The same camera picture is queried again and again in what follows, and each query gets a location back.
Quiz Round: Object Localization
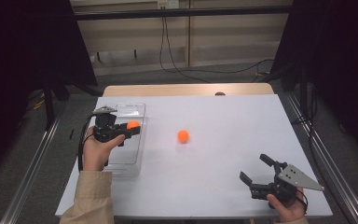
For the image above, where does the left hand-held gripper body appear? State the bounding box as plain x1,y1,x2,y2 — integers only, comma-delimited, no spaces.
92,105,129,144

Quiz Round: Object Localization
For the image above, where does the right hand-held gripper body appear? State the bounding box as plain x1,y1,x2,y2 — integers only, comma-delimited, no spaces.
250,161,325,204

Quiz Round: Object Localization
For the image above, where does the orange ball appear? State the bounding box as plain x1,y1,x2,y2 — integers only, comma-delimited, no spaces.
126,119,142,130
176,130,190,144

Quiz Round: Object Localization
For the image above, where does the clear plastic box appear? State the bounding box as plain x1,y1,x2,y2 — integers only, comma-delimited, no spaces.
88,102,148,179

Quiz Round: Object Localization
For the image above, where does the person's right hand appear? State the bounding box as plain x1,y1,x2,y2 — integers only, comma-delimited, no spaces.
266,187,308,224

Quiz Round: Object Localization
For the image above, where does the person's left hand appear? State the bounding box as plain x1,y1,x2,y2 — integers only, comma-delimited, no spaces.
83,125,126,172

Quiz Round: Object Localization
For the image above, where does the white table cover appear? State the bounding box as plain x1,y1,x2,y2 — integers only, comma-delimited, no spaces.
55,93,334,218

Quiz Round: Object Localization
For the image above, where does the light wooden table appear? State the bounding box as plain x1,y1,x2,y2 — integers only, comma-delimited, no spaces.
102,82,275,98

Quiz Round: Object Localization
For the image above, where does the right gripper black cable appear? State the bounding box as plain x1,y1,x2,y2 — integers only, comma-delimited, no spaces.
295,187,310,217

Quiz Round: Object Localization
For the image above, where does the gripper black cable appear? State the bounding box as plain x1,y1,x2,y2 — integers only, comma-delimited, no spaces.
295,187,310,217
77,114,97,173

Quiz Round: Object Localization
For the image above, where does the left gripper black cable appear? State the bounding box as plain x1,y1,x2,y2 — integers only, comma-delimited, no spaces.
77,114,97,173

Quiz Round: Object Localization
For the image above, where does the black floor cable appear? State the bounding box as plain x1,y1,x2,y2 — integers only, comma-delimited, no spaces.
292,88,325,176

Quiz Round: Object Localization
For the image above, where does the metal floor rail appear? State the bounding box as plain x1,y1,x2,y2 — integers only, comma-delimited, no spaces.
0,116,62,224
286,92,358,224

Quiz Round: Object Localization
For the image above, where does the black stand post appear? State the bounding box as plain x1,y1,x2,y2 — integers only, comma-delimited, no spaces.
42,78,56,131

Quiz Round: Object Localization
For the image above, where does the yellow floor cable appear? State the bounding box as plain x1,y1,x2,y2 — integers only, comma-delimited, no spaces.
27,91,46,111

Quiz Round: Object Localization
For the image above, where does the black power cable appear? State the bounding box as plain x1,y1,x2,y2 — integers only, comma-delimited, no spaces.
158,17,212,84
163,17,275,75

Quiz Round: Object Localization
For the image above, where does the black horizontal frame bar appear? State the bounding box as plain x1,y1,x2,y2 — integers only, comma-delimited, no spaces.
74,5,293,21

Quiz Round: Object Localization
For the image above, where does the white wall socket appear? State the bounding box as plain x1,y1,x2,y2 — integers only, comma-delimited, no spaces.
157,0,181,10

